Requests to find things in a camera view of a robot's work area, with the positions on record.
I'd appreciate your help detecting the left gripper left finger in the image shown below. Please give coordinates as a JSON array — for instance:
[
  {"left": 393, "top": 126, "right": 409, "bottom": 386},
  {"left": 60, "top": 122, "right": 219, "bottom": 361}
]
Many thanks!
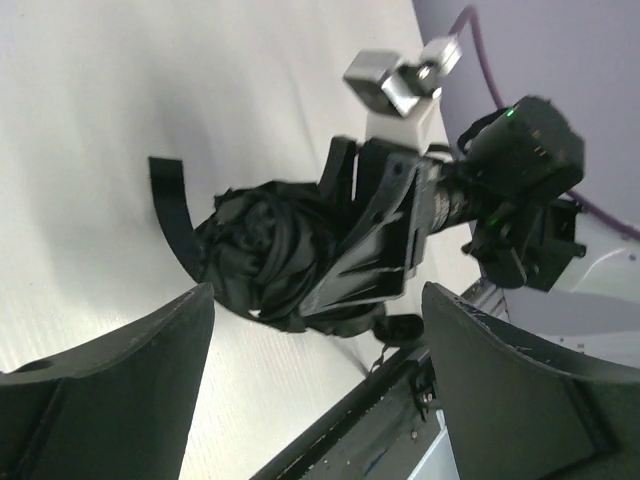
[{"left": 1, "top": 284, "right": 215, "bottom": 480}]

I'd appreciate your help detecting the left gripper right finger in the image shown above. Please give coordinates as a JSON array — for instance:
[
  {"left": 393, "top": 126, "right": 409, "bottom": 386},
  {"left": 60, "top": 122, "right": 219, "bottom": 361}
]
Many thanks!
[{"left": 422, "top": 282, "right": 639, "bottom": 479}]

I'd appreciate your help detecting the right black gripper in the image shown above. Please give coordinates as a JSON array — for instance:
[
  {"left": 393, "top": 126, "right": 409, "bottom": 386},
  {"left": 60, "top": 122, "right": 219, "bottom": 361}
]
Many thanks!
[{"left": 299, "top": 136, "right": 479, "bottom": 317}]

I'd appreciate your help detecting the black folding umbrella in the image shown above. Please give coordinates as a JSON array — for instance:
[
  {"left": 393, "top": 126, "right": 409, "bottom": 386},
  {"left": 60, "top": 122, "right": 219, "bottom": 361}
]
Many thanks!
[{"left": 148, "top": 155, "right": 426, "bottom": 374}]

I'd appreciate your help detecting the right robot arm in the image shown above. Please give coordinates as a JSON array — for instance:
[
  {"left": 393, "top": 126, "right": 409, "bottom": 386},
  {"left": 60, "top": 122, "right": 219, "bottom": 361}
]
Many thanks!
[{"left": 298, "top": 96, "right": 586, "bottom": 317}]

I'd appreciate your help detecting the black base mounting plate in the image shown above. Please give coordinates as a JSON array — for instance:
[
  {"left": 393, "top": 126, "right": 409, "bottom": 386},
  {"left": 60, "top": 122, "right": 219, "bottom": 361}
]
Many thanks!
[{"left": 253, "top": 347, "right": 444, "bottom": 480}]

